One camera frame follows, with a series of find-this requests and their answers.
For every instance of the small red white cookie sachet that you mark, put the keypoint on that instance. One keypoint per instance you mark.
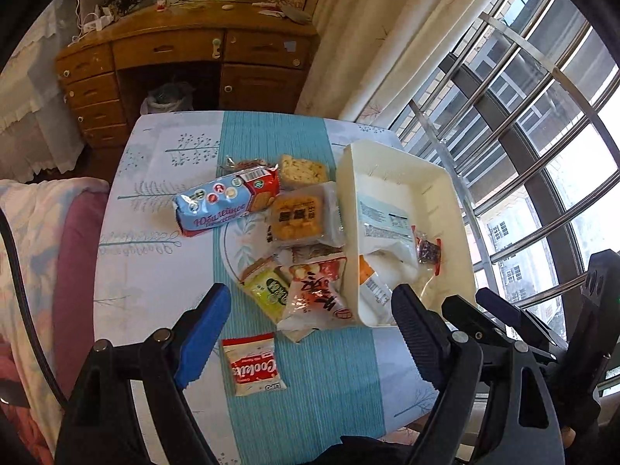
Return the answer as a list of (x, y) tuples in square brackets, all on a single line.
[(252, 365)]

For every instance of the plastic bag under desk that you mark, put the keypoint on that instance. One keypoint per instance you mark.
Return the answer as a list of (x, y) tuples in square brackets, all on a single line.
[(167, 99)]

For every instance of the clear-wrapped brown snack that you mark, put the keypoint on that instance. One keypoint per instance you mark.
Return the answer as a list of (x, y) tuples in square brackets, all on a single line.
[(244, 163)]

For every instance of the small dark red-edged packet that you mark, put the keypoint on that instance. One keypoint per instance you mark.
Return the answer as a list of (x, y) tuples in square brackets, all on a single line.
[(428, 252)]

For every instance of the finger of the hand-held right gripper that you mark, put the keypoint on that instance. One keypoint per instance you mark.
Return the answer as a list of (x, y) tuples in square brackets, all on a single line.
[(465, 312), (503, 310)]

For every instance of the white lace cloth cover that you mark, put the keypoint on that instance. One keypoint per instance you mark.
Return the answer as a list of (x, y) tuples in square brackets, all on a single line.
[(34, 106)]

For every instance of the orange and white snack packet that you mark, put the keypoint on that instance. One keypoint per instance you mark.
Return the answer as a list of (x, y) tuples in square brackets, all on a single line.
[(373, 286)]

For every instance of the wooden desk with drawers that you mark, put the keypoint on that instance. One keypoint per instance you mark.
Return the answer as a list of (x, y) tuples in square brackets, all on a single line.
[(261, 87)]

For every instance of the pale cracker packet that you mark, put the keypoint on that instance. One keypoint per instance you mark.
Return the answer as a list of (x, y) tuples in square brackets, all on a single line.
[(302, 169)]

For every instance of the large white bag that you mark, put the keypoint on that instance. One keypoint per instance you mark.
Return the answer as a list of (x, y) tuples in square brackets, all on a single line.
[(382, 213)]

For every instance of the white power strip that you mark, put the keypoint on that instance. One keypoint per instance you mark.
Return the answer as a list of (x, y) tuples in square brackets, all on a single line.
[(97, 23)]

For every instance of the grey cloth item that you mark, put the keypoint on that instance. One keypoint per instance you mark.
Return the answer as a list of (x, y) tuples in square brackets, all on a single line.
[(296, 14)]

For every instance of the pink and white blanket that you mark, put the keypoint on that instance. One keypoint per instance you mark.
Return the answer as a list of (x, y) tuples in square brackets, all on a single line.
[(38, 252)]

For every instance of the cream curtain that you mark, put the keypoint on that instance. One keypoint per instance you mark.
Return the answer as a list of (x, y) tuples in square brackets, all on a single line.
[(368, 34)]

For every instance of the red and white snack packet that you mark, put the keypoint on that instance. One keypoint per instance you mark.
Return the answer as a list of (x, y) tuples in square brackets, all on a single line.
[(315, 300)]

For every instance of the blue and red biscuit packet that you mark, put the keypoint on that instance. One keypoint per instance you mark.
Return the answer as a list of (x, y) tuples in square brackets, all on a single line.
[(213, 206)]

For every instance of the metal window grille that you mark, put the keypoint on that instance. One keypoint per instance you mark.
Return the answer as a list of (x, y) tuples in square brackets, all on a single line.
[(533, 106)]

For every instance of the white plastic tray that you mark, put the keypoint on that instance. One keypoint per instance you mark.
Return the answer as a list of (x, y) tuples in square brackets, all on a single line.
[(387, 169)]

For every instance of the white drawer safety lock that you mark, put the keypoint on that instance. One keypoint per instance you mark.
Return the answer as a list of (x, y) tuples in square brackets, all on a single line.
[(218, 46)]

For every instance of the green snack packet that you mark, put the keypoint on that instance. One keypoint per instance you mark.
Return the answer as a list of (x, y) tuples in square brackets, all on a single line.
[(266, 290)]

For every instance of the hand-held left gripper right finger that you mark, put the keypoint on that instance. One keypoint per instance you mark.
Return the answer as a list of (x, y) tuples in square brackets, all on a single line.
[(419, 334)]

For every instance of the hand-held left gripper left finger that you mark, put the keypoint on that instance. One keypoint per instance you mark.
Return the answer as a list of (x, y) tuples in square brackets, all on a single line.
[(203, 334)]

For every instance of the clear orange cracker packet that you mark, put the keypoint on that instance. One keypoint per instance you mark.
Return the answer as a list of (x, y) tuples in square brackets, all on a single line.
[(298, 215)]

